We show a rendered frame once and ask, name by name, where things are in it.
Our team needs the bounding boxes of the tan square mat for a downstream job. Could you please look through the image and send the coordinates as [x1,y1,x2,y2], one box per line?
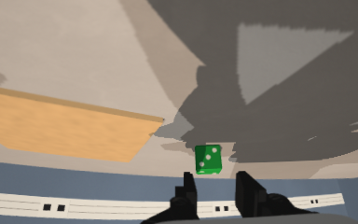
[0,88,163,162]

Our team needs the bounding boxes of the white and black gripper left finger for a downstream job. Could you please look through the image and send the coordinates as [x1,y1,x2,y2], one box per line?
[140,172,200,224]

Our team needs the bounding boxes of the green die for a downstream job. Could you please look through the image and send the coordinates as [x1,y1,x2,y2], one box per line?
[195,145,222,175]

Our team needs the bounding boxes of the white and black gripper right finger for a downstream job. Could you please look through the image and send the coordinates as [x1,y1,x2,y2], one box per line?
[235,171,320,217]

